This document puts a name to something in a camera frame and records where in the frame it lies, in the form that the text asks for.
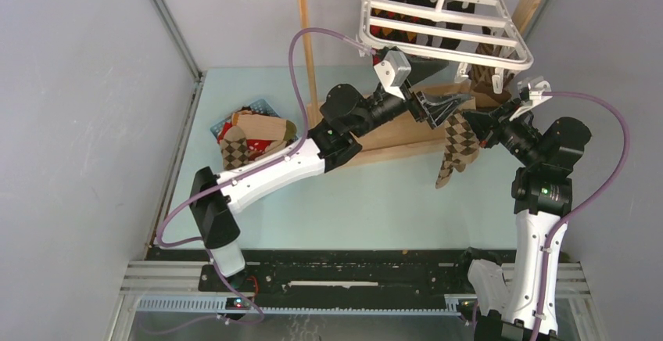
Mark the white plastic clip hanger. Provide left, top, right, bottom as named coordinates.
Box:
left=358, top=0, right=534, bottom=93

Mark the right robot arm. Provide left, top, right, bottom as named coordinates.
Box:
left=454, top=100, right=592, bottom=340

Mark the purple cable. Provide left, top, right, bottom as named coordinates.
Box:
left=155, top=27, right=377, bottom=327
left=528, top=91, right=632, bottom=341

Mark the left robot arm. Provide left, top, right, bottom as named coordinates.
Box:
left=189, top=59, right=471, bottom=292

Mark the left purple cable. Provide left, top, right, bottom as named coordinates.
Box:
left=155, top=27, right=377, bottom=327

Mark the plain brown sock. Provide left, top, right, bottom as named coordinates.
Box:
left=469, top=70, right=514, bottom=110

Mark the blue plastic basket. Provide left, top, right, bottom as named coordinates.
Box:
left=210, top=99, right=297, bottom=142

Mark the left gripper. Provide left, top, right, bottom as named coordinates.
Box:
left=349, top=48, right=469, bottom=139

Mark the black sock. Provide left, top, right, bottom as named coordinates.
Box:
left=414, top=0, right=478, bottom=52

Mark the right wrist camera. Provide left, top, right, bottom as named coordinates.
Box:
left=509, top=76, right=551, bottom=121

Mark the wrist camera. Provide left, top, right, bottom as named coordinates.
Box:
left=509, top=76, right=551, bottom=121
left=374, top=49, right=411, bottom=100

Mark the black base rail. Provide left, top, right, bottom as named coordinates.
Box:
left=199, top=247, right=498, bottom=311

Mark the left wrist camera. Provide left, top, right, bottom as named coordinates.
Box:
left=374, top=49, right=411, bottom=100

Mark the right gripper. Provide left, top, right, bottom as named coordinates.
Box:
left=462, top=97, right=543, bottom=167

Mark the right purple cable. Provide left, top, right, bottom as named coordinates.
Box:
left=528, top=91, right=632, bottom=341

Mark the brown argyle sock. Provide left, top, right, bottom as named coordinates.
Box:
left=219, top=126, right=250, bottom=171
left=435, top=112, right=480, bottom=188

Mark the brown striped sock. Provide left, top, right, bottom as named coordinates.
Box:
left=472, top=27, right=502, bottom=82

